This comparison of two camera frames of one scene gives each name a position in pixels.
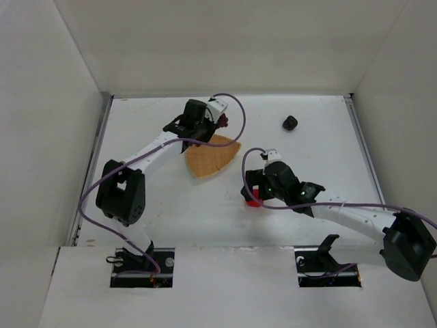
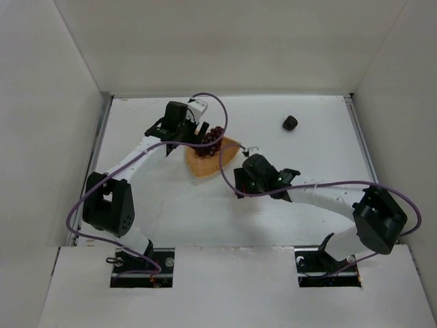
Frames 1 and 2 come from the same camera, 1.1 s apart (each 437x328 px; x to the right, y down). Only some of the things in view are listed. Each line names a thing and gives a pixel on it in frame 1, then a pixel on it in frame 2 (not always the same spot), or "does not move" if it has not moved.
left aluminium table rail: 105,105 does not move
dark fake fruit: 290,123 does not move
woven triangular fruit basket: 204,160 does not move
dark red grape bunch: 222,121 → 214,134
